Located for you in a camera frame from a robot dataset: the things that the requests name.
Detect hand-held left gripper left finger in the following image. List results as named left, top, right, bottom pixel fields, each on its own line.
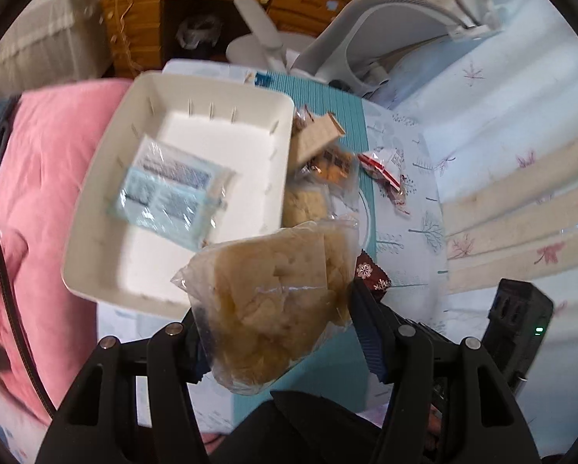
left=35, top=308, right=210, bottom=464

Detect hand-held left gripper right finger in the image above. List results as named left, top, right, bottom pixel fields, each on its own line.
left=349, top=278, right=541, bottom=464

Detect clear bag of pale crackers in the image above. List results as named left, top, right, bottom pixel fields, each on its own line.
left=282, top=179, right=362, bottom=233
left=170, top=220, right=360, bottom=394

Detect clear orange snack bag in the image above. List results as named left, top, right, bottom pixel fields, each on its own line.
left=301, top=147, right=361, bottom=195

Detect white plastic bin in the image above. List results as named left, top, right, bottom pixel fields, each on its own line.
left=61, top=70, right=297, bottom=320

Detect dark red snowflake packet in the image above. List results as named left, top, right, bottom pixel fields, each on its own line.
left=354, top=250, right=393, bottom=300

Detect teal tree print tablecloth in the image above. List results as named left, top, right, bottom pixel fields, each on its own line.
left=96, top=58, right=450, bottom=438

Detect red and white candy packet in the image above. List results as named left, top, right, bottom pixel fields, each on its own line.
left=357, top=150, right=414, bottom=217

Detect light blue printed packet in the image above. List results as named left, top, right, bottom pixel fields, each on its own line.
left=106, top=135, right=236, bottom=252

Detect clear wafer packet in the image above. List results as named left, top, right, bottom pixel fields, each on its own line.
left=289, top=105, right=346, bottom=171

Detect white leaf print bedsheet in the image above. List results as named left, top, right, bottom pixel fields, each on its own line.
left=390, top=7, right=578, bottom=397

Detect pink blanket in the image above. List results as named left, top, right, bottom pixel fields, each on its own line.
left=0, top=77, right=136, bottom=423

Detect grey office chair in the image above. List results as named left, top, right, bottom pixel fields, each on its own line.
left=226, top=0, right=469, bottom=107

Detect white desk lamp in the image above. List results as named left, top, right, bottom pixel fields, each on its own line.
left=446, top=0, right=508, bottom=42

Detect wooden cabinet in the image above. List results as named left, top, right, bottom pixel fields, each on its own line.
left=98, top=0, right=356, bottom=79

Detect beige cloth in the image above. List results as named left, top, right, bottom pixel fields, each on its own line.
left=0, top=0, right=116, bottom=107

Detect black cable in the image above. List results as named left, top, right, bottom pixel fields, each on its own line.
left=0, top=205, right=58, bottom=420

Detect white string lights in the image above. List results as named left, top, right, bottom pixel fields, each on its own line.
left=103, top=0, right=142, bottom=74

